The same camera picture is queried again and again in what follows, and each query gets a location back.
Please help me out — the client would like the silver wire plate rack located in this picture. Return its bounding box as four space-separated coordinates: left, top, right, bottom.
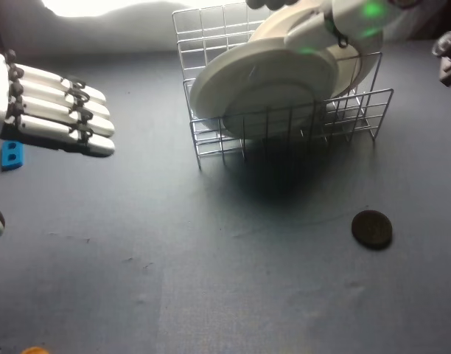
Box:
172 1 395 170

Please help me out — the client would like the dark brown round cookie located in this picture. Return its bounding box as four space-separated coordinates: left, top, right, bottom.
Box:
352 209 394 251

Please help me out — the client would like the blue block with holes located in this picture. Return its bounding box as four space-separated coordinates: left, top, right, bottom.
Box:
0 141 24 173

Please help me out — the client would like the white ceramic plate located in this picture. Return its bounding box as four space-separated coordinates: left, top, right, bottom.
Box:
189 46 340 141
247 5 384 101

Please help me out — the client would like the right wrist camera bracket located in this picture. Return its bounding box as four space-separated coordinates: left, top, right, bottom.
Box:
430 30 451 89

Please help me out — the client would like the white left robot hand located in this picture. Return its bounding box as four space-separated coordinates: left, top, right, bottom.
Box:
0 49 116 240

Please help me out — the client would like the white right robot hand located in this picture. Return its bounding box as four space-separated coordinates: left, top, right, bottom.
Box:
245 0 394 55

